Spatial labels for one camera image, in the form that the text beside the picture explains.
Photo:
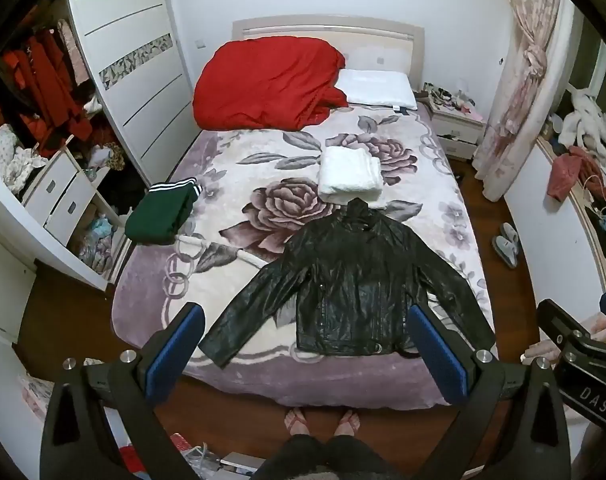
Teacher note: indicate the floral bed blanket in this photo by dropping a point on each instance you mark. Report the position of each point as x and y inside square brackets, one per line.
[263, 160]

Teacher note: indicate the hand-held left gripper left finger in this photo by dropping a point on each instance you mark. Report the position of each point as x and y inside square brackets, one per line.
[175, 350]

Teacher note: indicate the white nightstand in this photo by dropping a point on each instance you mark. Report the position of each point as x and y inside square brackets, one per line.
[455, 127]

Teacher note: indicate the beige bed headboard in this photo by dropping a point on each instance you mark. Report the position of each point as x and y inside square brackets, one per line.
[373, 37]

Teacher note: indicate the grey slipper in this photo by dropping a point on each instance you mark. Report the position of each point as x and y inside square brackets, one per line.
[510, 237]
[504, 251]

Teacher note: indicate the clutter on nightstand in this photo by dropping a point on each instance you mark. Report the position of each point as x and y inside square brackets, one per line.
[448, 96]

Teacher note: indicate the white sliding-door wardrobe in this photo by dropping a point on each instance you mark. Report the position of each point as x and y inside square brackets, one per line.
[133, 50]

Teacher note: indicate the person's foot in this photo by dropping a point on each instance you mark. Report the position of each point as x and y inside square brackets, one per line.
[296, 422]
[346, 422]

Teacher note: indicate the white pillow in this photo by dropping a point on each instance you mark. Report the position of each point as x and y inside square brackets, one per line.
[375, 87]

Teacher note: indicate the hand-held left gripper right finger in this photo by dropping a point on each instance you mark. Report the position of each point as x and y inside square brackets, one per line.
[435, 360]

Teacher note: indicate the red quilt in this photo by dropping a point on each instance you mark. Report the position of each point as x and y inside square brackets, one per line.
[268, 85]

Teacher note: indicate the red hanging clothes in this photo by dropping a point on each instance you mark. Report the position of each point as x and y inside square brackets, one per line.
[45, 85]

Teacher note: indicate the pink garment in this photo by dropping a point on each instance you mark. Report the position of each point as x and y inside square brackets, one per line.
[568, 170]

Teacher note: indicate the white drawer unit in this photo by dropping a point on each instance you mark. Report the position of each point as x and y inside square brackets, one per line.
[68, 195]

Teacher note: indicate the clothes pile on sill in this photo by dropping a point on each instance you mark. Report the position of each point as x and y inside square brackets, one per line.
[585, 115]

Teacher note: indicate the pink floral curtain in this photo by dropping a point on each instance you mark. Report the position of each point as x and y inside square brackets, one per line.
[523, 70]

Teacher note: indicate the person's left foot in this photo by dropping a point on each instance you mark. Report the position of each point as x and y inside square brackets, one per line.
[296, 422]

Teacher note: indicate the black leather jacket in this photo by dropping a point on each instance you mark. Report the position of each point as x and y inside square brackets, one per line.
[353, 285]

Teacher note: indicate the person's legs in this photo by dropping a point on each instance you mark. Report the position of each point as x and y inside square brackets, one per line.
[328, 460]

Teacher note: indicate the leopard print cloth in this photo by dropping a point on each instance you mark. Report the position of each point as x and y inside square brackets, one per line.
[114, 156]

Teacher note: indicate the person's right foot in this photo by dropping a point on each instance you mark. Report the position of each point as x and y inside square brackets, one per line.
[346, 422]

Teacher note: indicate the green folded striped garment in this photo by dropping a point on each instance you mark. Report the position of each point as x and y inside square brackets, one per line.
[158, 215]

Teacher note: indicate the white folded towel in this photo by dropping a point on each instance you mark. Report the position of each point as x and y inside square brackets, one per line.
[348, 172]

